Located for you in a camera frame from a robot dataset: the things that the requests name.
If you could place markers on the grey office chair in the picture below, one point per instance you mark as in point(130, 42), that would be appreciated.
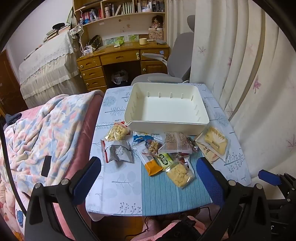
point(178, 63)

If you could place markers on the white plastic storage bin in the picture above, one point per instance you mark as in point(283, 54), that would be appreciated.
point(157, 108)

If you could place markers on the clear bag of crackers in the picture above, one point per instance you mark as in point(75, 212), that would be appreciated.
point(117, 133)

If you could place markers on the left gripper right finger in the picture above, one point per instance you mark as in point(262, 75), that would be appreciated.
point(243, 213)

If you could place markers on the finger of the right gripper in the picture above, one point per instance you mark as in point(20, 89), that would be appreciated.
point(269, 177)

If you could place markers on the large clear printed snack bag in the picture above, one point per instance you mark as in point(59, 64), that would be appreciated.
point(175, 143)

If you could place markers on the wooden bookshelf hutch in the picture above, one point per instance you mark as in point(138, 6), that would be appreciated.
point(115, 20)

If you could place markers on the yellow cake clear package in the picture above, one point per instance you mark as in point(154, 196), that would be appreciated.
point(215, 141)

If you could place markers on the lace-covered piano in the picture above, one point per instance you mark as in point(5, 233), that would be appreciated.
point(51, 70)

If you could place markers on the mixed nuts clear packet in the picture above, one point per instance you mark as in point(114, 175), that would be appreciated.
point(153, 146)

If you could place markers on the black remote on blanket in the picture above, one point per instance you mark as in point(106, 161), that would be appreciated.
point(46, 166)

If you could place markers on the floral pastel blanket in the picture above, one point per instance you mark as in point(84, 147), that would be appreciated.
point(34, 148)

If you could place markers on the green snack packet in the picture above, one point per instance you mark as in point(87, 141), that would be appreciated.
point(164, 160)

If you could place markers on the teal striped placemat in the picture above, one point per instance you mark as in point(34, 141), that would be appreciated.
point(161, 196)

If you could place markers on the dark wooden door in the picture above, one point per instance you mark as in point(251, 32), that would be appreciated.
point(11, 97)

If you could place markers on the wooden desk with drawers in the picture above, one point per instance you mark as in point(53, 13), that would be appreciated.
point(98, 67)

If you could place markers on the blue white snack packet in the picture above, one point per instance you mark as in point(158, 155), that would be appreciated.
point(139, 137)

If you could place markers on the doll on cardboard box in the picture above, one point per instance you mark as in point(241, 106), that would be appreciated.
point(156, 29)

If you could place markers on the tree-patterned tablecloth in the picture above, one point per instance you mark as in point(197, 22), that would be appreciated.
point(118, 188)

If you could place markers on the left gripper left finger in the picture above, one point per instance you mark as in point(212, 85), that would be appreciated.
point(41, 219)

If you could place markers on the beige printed snack packet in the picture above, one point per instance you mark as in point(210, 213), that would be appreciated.
point(208, 154)

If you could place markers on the white grey snack packet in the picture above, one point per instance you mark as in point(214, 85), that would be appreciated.
point(116, 151)

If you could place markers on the orange white snack bar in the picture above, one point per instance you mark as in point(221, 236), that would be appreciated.
point(150, 164)

